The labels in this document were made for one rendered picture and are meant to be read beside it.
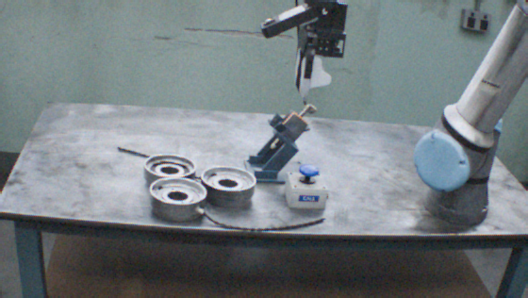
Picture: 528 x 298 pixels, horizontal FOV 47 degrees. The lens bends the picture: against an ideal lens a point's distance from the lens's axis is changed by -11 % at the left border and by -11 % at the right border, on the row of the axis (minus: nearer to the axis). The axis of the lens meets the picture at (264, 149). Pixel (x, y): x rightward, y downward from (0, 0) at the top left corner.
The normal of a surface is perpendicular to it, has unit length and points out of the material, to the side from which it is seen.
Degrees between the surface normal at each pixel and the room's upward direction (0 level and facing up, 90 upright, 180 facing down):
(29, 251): 90
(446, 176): 97
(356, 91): 90
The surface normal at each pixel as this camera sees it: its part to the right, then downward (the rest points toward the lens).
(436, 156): -0.65, 0.34
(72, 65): 0.11, 0.40
